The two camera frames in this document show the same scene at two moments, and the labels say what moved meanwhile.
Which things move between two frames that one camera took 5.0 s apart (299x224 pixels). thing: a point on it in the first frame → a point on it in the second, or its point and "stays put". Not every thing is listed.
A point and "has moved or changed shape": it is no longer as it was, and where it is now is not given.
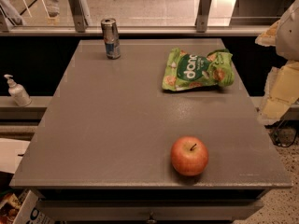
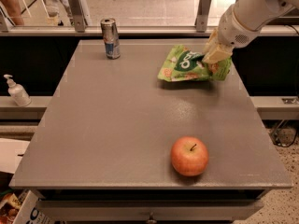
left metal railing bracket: x=77 y=9 stays put
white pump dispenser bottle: x=19 y=93 stays put
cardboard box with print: x=24 y=208 stays put
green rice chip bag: x=184 y=70 has moved or changed shape
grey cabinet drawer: x=152 y=210 stays put
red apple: x=189 y=156 stays put
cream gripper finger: x=281 y=93 → x=218 y=54
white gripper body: x=289 y=36 → x=234 y=30
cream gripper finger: x=269 y=37 → x=213 y=40
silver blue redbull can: x=111 y=38 stays put
